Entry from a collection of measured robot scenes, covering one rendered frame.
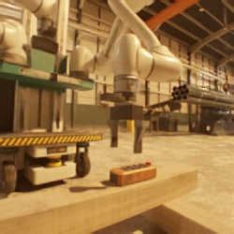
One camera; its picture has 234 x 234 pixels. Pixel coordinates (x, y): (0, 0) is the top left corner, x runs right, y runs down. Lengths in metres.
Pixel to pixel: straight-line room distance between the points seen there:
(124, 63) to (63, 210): 0.45
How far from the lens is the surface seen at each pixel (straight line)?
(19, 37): 1.15
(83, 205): 0.48
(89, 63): 1.30
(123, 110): 0.53
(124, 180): 0.55
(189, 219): 0.64
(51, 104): 1.37
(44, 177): 1.04
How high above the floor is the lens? 0.40
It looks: 2 degrees up
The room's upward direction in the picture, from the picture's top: 1 degrees clockwise
